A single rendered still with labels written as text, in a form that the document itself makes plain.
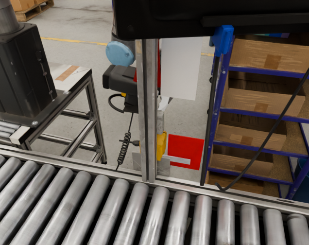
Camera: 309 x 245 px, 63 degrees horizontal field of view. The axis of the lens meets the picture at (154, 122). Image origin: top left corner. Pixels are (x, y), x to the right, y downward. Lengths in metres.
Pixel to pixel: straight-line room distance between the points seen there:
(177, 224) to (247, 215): 0.20
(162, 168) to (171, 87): 0.30
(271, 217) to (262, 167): 0.63
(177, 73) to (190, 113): 1.73
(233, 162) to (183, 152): 0.66
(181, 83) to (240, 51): 0.48
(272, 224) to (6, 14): 1.04
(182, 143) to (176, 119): 1.50
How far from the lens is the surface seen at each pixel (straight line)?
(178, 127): 2.14
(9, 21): 1.05
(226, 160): 1.38
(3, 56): 1.01
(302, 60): 1.07
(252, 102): 1.14
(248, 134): 1.24
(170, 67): 0.58
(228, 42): 0.38
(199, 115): 2.29
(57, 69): 1.47
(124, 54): 0.78
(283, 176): 1.50
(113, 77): 0.64
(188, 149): 0.74
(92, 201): 0.79
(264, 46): 1.03
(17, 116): 1.16
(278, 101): 1.15
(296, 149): 1.37
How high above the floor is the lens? 1.40
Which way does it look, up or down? 40 degrees down
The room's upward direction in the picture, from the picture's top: straight up
